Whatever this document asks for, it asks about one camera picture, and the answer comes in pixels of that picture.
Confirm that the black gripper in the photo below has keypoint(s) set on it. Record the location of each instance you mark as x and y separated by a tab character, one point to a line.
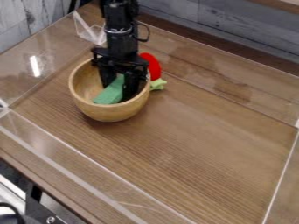
117	58

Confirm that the green rectangular block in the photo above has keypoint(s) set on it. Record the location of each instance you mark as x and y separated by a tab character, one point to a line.
111	94

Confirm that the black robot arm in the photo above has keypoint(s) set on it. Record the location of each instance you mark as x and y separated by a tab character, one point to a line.
120	13

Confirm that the brown wooden bowl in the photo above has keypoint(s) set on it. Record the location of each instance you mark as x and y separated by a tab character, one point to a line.
85	86

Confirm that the red plush strawberry toy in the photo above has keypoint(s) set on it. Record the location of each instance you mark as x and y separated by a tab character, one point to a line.
155	71

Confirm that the clear acrylic corner bracket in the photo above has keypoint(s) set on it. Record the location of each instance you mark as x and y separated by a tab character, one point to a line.
89	32

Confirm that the black metal table frame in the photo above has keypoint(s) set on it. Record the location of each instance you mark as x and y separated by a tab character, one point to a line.
36	210

